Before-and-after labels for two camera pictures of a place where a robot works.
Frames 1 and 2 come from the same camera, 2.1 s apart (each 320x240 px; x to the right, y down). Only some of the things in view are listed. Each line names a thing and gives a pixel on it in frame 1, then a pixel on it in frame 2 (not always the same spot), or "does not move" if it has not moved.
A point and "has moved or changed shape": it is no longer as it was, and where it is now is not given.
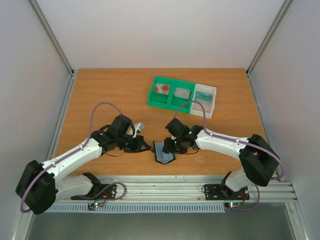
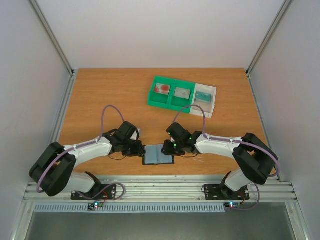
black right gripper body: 169,145 does not move
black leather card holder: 161,156 has moved or changed shape
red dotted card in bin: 162,88 does not move
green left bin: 159,100 does not move
